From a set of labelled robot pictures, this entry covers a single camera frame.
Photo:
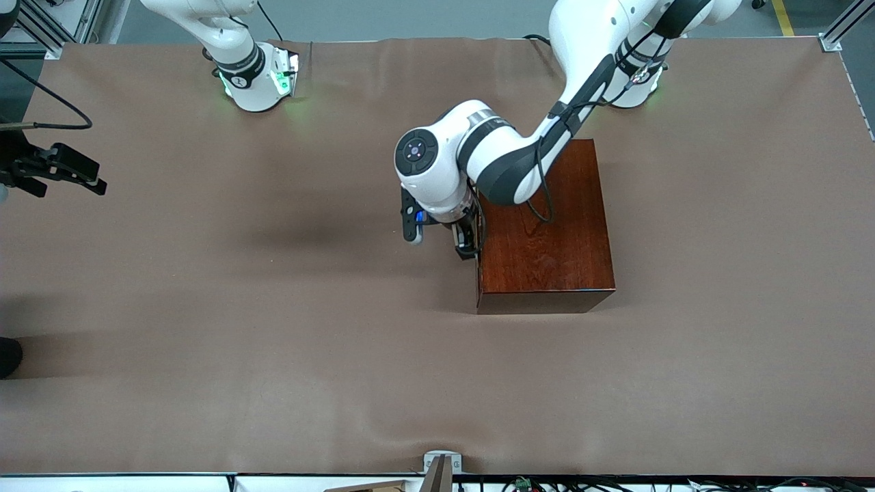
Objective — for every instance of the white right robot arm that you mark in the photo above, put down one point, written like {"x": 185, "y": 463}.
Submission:
{"x": 239, "y": 82}

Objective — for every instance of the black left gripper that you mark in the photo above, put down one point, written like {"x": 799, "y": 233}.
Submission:
{"x": 467, "y": 231}

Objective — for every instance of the black rounded object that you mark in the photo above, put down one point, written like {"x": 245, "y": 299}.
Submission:
{"x": 8, "y": 357}

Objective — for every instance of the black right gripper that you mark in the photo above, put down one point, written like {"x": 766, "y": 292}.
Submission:
{"x": 15, "y": 164}

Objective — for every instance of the brown table mat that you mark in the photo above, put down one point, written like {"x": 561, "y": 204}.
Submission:
{"x": 273, "y": 383}

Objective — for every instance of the aluminium frame post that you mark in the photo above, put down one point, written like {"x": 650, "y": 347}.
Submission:
{"x": 844, "y": 27}

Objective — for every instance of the grey-brown wedge board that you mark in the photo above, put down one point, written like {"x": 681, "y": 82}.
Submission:
{"x": 439, "y": 478}

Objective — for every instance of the small metal clamp bracket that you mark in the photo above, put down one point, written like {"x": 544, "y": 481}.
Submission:
{"x": 443, "y": 456}

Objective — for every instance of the flat cardboard piece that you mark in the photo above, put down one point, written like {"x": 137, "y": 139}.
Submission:
{"x": 369, "y": 487}

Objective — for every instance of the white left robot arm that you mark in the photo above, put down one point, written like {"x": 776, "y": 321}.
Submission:
{"x": 492, "y": 150}

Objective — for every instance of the dark wooden drawer cabinet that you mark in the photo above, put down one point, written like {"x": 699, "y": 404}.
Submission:
{"x": 567, "y": 253}

